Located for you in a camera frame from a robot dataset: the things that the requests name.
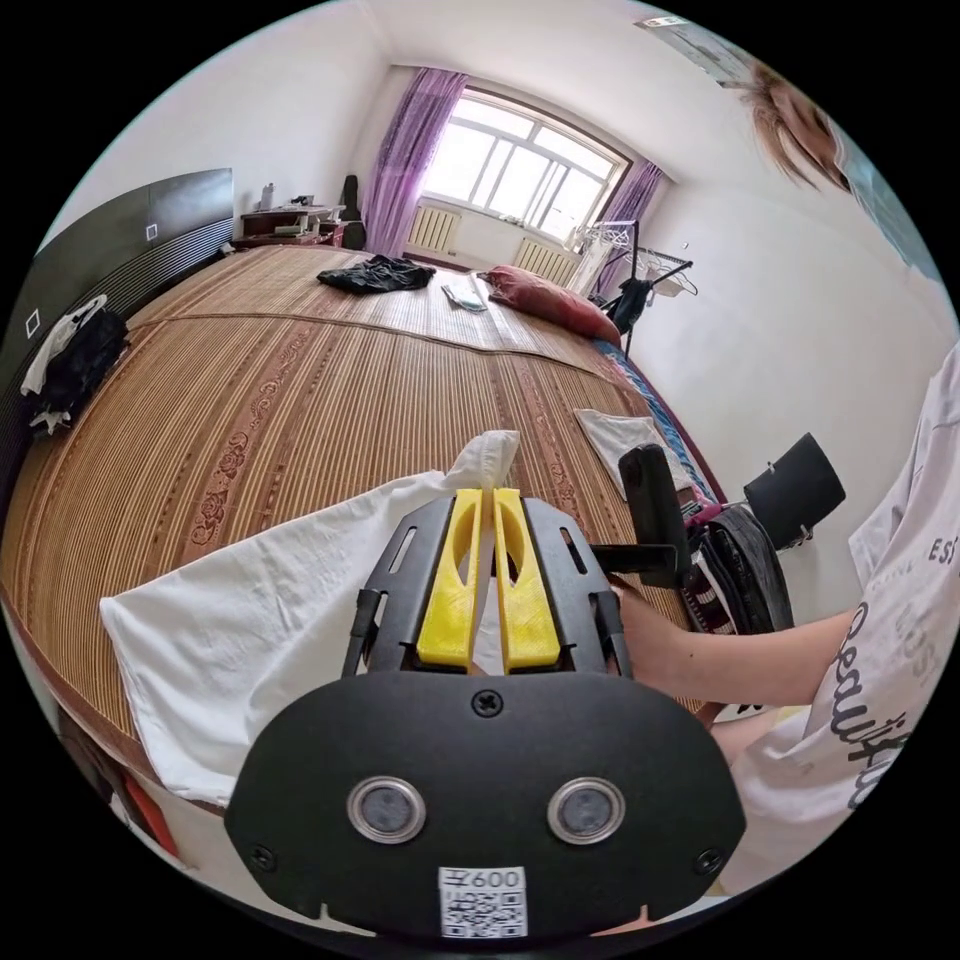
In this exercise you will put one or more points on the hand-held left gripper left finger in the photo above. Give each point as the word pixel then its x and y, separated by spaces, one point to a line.
pixel 448 615

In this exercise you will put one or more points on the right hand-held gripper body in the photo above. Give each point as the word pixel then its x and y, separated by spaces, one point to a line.
pixel 616 559

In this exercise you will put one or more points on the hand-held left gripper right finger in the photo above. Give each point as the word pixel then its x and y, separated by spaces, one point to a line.
pixel 529 622

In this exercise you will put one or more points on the white long sleeve shirt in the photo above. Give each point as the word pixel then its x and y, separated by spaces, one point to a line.
pixel 262 600

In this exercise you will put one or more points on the person's right forearm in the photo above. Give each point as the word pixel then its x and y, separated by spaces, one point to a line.
pixel 757 664

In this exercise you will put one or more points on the person's right hand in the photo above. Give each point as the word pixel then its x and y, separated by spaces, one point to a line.
pixel 643 637

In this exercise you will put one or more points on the white folded towel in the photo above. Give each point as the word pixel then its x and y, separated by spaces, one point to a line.
pixel 626 441

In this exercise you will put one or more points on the pile of dark clothes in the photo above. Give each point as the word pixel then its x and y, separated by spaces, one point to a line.
pixel 739 570

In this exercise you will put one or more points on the black chair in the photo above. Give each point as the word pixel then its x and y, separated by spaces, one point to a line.
pixel 799 487

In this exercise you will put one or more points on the red pillow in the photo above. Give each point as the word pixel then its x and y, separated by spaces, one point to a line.
pixel 555 300

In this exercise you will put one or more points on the black clothes rack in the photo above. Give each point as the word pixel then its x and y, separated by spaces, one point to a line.
pixel 637 292

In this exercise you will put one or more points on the bed with woven mat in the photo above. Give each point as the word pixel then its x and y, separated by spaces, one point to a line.
pixel 300 390

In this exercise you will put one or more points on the person's body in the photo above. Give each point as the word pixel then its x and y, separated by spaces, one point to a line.
pixel 892 600

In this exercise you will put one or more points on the folded white green cloth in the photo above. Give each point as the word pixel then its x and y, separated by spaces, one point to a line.
pixel 463 296

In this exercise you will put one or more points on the white radiator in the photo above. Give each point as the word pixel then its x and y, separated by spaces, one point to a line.
pixel 546 261
pixel 433 229

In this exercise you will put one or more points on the black garment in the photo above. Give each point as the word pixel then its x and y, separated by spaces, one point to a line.
pixel 375 276

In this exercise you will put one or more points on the purple curtain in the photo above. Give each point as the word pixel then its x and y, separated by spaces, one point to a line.
pixel 409 165
pixel 630 199

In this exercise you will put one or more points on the window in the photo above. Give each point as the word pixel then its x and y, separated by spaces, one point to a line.
pixel 525 161

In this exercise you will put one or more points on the black guitar bag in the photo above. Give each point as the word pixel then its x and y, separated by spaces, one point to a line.
pixel 352 214

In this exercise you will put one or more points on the dark wooden desk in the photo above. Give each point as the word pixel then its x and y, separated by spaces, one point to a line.
pixel 285 225

